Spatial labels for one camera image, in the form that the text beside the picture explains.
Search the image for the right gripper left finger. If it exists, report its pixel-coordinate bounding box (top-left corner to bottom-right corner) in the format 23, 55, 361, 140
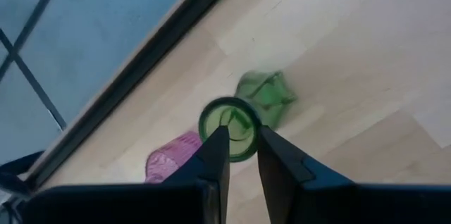
20, 126, 230, 224

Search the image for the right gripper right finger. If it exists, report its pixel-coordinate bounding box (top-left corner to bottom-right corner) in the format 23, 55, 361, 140
258, 125, 451, 224

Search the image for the pink diamond-cut glass vase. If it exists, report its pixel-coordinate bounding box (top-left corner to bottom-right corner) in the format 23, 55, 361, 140
144, 130, 204, 185

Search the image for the green faceted glass vase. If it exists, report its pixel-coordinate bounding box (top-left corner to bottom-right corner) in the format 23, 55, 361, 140
197, 70, 298, 163

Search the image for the black aluminium table frame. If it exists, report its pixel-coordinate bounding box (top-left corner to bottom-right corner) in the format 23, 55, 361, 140
24, 0, 249, 192

